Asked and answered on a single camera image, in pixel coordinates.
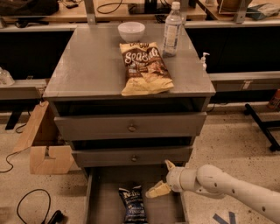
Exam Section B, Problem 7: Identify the grey drawer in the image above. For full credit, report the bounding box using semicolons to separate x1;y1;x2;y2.
83;164;188;224
72;146;193;167
54;112;207;141

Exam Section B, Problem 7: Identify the top grey drawer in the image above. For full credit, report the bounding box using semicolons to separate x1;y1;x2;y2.
54;112;207;141

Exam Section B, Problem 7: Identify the middle grey drawer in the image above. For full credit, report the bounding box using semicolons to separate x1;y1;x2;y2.
72;146;193;167

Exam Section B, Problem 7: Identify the brown sea salt chip bag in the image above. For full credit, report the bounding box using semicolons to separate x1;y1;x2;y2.
119;42;174;96

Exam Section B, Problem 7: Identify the hand sanitizer pump bottle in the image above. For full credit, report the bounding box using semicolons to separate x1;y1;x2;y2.
200;52;210;71

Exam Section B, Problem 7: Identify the blue chip bag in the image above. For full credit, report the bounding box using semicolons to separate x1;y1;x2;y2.
118;185;148;224

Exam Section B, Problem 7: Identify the cardboard box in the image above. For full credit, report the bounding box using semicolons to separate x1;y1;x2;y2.
13;101;74;175

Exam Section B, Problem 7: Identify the black table leg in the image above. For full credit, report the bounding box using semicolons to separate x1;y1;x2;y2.
244;103;280;151

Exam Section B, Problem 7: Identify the teal pouch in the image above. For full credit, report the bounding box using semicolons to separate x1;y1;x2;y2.
246;3;280;20

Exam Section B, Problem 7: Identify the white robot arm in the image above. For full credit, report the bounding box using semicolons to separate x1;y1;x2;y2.
145;160;280;224

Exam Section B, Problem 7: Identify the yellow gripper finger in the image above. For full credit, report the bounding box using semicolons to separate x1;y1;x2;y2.
145;180;171;199
164;159;175;171

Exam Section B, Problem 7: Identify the bottom grey drawer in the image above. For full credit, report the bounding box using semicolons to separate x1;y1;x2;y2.
83;164;188;224

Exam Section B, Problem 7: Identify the grey drawer cabinet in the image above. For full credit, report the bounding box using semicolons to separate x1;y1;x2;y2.
44;24;215;168

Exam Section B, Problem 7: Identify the black backpack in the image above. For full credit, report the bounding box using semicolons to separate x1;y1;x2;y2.
0;0;60;17

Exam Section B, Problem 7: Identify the blue tape cross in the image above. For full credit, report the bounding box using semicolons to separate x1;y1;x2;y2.
212;211;236;224

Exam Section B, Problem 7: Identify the clear water bottle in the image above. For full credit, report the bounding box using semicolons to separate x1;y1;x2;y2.
163;1;182;57

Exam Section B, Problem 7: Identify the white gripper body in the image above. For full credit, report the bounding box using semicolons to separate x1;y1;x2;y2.
166;167;200;193

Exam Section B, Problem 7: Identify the white bowl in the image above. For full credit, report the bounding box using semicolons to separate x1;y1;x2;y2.
118;22;145;43

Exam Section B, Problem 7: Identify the orange bottle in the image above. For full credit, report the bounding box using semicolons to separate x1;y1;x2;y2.
268;89;280;110

